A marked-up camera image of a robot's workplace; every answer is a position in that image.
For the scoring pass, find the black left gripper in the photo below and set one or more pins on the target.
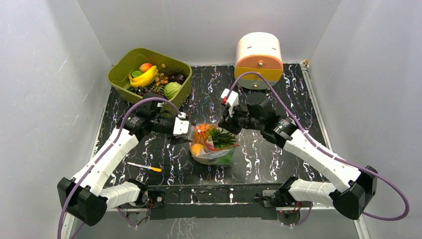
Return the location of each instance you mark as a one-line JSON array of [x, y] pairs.
[[176, 139]]

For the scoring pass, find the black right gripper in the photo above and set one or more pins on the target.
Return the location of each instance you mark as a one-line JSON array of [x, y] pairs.
[[229, 122]]

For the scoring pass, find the yellow toy lemon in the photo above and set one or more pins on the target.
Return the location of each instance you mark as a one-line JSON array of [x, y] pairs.
[[198, 149]]

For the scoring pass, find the clear zip bag orange zipper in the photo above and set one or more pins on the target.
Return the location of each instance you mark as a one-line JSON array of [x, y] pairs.
[[203, 159]]

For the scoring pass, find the green toy lettuce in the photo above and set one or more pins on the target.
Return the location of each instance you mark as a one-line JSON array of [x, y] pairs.
[[221, 158]]

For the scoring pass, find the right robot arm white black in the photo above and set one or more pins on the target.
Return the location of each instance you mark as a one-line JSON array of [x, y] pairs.
[[349, 190]]

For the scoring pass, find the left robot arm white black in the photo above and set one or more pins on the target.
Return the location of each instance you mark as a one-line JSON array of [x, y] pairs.
[[84, 195]]

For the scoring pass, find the white pen yellow cap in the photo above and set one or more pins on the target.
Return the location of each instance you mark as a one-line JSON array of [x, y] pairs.
[[155, 169]]

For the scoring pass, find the light green toy cabbage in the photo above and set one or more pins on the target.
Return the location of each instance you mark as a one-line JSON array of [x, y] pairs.
[[171, 89]]

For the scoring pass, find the dark purple toy grapes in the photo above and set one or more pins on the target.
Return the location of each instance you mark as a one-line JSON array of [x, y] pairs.
[[140, 91]]

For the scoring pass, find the dark brown toy fruit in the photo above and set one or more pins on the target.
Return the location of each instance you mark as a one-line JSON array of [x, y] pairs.
[[165, 75]]

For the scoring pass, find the yellow toy banana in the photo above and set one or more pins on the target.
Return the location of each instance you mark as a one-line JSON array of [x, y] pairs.
[[145, 79]]

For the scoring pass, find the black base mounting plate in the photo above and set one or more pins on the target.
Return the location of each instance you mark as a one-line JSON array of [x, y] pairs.
[[260, 200]]

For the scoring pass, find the green toy lime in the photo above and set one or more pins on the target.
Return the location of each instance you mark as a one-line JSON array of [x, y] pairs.
[[135, 74]]

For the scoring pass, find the olive green plastic bin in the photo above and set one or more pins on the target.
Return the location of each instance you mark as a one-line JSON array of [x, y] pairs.
[[118, 76]]

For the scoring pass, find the round white mini drawer cabinet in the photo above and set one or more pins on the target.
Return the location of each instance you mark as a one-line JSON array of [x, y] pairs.
[[259, 52]]

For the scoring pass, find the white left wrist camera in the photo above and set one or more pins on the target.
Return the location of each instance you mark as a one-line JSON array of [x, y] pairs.
[[181, 125]]

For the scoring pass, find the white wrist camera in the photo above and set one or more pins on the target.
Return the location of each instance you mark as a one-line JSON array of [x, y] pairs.
[[181, 125], [230, 99]]

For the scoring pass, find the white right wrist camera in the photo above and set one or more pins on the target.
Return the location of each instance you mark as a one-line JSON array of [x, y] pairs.
[[230, 99]]

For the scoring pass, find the aluminium frame rail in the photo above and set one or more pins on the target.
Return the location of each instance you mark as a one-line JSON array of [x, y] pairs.
[[360, 223]]

